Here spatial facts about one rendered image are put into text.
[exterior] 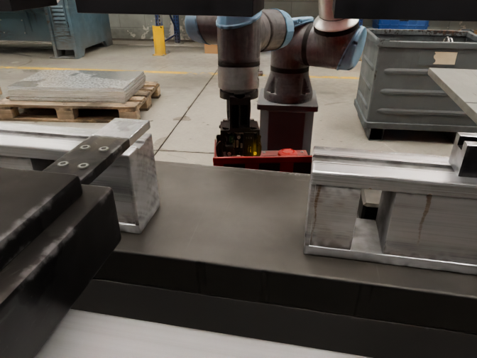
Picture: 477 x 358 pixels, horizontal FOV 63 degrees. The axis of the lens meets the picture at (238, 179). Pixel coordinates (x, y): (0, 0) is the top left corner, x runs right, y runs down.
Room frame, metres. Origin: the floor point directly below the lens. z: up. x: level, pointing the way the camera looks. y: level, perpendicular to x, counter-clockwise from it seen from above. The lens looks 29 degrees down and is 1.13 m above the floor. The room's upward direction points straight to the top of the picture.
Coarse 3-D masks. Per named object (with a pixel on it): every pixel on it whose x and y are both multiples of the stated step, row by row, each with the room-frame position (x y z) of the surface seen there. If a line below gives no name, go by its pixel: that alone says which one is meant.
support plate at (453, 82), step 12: (432, 72) 0.56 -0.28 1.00; (444, 72) 0.55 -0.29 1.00; (456, 72) 0.55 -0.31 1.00; (468, 72) 0.55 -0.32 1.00; (444, 84) 0.49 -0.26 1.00; (456, 84) 0.49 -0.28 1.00; (468, 84) 0.49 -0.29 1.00; (456, 96) 0.44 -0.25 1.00; (468, 96) 0.44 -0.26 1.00; (468, 108) 0.40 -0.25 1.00
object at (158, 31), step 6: (156, 30) 5.84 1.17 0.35; (162, 30) 5.86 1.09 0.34; (156, 36) 5.84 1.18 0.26; (162, 36) 5.85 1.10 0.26; (156, 42) 5.84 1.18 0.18; (162, 42) 5.85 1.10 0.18; (156, 48) 5.84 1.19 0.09; (162, 48) 5.84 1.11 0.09; (156, 54) 5.85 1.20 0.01; (162, 54) 5.84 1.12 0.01; (360, 60) 5.44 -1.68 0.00
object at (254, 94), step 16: (224, 96) 0.67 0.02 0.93; (240, 96) 0.69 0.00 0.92; (256, 96) 0.68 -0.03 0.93; (240, 112) 0.65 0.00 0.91; (224, 128) 0.66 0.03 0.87; (240, 128) 0.64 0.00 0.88; (256, 128) 0.66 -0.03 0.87; (224, 144) 0.70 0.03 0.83; (240, 144) 0.66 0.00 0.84; (256, 144) 0.66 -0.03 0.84
